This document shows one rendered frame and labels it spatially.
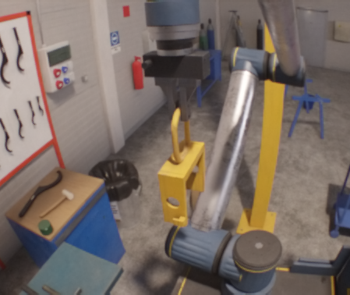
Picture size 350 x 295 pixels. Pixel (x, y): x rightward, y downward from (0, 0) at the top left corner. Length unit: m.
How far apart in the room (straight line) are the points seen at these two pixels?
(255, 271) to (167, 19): 0.86
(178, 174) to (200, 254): 0.55
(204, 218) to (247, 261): 0.27
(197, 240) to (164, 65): 0.74
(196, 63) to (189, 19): 0.09
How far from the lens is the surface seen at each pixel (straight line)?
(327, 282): 1.47
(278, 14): 0.75
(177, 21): 0.51
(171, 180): 0.61
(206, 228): 1.12
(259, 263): 1.01
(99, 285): 1.38
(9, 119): 2.86
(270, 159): 2.42
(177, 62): 0.55
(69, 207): 2.03
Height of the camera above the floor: 2.20
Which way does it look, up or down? 31 degrees down
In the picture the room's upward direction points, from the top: 5 degrees counter-clockwise
